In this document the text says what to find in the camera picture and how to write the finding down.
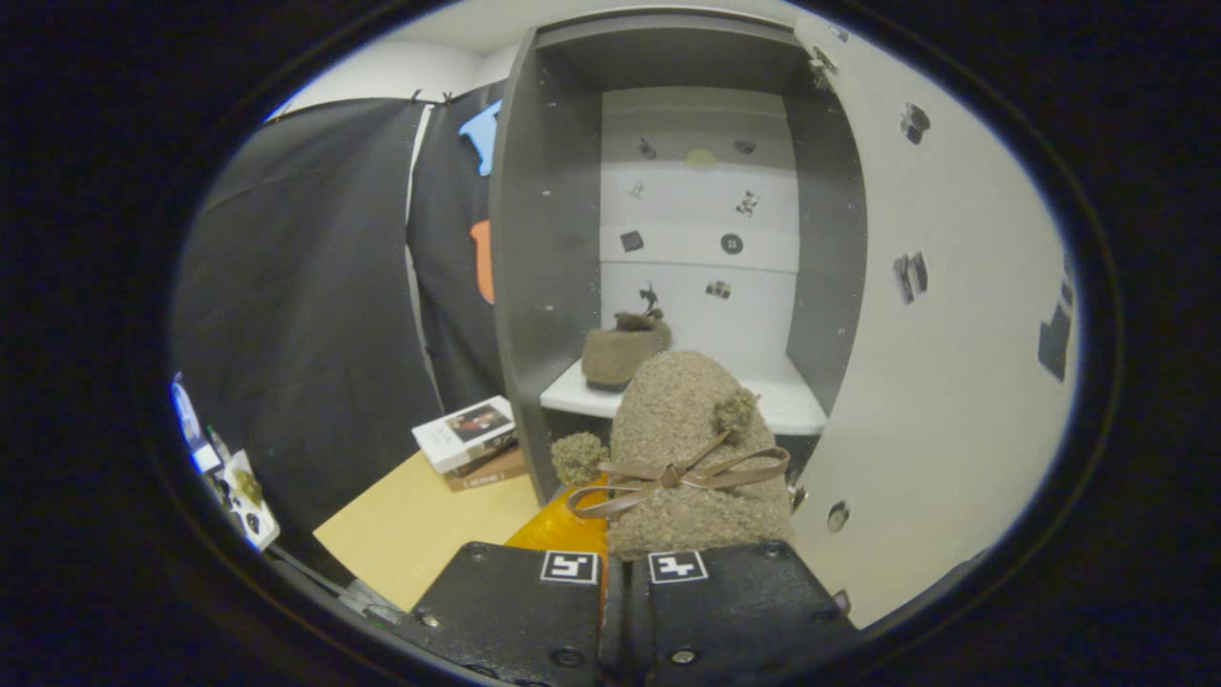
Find grey shoe cabinet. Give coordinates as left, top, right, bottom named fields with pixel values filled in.
left=488, top=8, right=869, bottom=507

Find black backdrop cloth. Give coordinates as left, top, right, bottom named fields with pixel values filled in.
left=172, top=81, right=507, bottom=564

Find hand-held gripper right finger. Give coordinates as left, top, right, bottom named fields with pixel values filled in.
left=615, top=542, right=859, bottom=686

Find brown fuzzy slipper shoe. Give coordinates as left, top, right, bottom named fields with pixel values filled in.
left=551, top=350, right=795, bottom=561
left=581, top=284, right=673, bottom=392

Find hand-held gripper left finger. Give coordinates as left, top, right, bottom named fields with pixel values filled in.
left=396, top=487, right=611, bottom=686

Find white printed package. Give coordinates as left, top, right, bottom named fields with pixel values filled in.
left=219, top=450, right=280, bottom=552

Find blue and white object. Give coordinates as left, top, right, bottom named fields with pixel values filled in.
left=172, top=374, right=222, bottom=475

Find brown book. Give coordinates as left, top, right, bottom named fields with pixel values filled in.
left=444, top=444, right=528, bottom=493

